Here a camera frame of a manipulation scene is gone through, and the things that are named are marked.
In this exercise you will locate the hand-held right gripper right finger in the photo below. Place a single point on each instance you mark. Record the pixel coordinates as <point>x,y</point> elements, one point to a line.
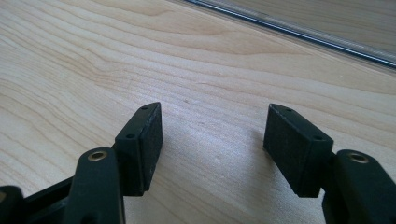
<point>295,152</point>

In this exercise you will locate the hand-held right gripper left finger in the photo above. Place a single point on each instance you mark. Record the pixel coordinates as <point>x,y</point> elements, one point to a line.
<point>141,155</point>

